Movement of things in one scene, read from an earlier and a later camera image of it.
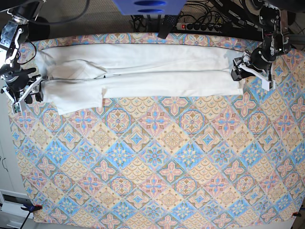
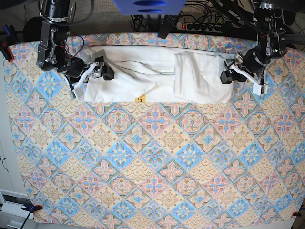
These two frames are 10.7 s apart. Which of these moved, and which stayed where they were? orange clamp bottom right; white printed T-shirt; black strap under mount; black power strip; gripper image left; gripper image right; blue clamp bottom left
Moved: gripper image left; white printed T-shirt; gripper image right
Stayed: black power strip; black strap under mount; orange clamp bottom right; blue clamp bottom left
